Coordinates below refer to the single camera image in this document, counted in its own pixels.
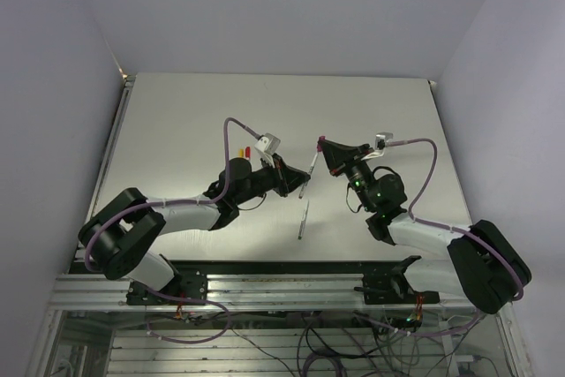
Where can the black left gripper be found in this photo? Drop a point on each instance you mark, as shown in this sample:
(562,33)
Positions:
(286,178)

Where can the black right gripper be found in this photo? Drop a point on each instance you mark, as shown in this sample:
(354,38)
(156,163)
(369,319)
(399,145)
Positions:
(340,157)

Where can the white pen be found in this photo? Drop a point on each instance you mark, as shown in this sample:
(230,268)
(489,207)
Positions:
(303,220)
(309,173)

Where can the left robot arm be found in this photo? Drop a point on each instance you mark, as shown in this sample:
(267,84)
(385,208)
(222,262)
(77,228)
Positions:
(119,237)

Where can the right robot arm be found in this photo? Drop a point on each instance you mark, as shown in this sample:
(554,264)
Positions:
(476,262)

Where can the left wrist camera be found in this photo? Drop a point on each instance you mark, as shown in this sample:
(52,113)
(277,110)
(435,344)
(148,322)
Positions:
(266,147)

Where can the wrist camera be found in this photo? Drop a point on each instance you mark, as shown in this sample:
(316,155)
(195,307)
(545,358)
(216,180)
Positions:
(266,147)
(381,141)

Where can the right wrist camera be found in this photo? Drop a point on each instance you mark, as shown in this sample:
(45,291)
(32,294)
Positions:
(381,141)

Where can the aluminium frame rail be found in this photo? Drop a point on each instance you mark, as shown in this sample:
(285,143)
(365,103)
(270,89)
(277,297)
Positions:
(239,293)

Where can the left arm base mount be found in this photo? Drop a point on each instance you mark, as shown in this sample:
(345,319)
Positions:
(188,288)

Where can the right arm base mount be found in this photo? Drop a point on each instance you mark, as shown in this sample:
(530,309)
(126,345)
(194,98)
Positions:
(390,287)

